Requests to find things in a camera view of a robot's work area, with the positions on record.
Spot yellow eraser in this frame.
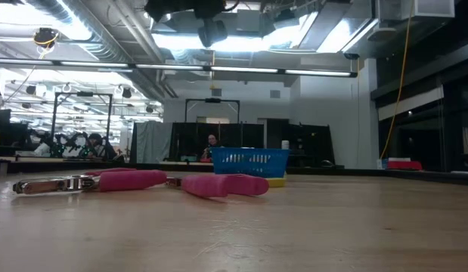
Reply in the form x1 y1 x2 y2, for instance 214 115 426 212
265 172 287 189

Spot person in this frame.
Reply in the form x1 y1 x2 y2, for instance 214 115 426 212
85 132 118 159
201 134 223 162

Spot blue plastic basket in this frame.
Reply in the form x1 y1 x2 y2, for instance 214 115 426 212
209 147 291 179

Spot LED light bar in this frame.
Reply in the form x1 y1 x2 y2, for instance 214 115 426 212
0 57 358 79

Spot black partition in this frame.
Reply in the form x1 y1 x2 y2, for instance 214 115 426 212
169 121 336 167

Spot grey curtain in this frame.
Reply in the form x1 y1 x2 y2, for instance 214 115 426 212
129 120 174 164

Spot red bin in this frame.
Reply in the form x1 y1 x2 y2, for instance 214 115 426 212
386 160 423 171

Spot black gantry frame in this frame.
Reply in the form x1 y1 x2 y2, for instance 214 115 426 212
184 97 241 124
51 91 113 152

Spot pink-handled pliers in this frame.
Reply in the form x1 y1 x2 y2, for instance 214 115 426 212
165 173 271 199
12 167 169 196

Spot yellow cable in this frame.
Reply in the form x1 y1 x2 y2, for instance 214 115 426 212
380 0 415 159

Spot yellow cable reel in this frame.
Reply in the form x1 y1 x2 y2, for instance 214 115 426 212
33 26 60 49

